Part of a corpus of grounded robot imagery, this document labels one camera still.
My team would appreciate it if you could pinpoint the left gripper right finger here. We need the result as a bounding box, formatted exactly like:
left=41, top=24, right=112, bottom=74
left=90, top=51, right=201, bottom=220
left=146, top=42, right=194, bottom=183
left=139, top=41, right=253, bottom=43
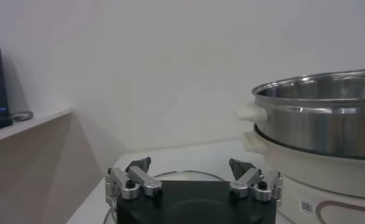
left=229, top=158, right=283, bottom=203

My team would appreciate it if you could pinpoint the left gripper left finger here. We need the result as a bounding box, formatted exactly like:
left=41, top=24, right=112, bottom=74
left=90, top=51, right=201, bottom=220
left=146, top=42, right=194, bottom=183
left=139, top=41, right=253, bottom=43
left=105, top=156, right=164, bottom=201

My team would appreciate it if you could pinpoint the glass lid with cream handle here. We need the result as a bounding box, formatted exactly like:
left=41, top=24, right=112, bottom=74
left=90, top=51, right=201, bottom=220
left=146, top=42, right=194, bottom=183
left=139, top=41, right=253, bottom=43
left=102, top=169, right=226, bottom=224

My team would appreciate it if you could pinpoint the stainless steel steamer basket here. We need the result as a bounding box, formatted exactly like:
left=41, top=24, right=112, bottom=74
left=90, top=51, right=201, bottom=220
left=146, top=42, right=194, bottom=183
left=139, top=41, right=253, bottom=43
left=234, top=68, right=365, bottom=161

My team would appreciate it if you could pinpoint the cream electric cooker base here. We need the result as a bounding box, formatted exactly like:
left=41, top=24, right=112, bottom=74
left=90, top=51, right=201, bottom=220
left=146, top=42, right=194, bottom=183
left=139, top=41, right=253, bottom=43
left=241, top=130, right=365, bottom=224

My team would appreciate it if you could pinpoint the white side desk with monitor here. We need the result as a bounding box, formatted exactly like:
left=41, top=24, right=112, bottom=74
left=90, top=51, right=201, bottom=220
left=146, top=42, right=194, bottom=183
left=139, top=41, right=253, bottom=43
left=0, top=108, right=74, bottom=146

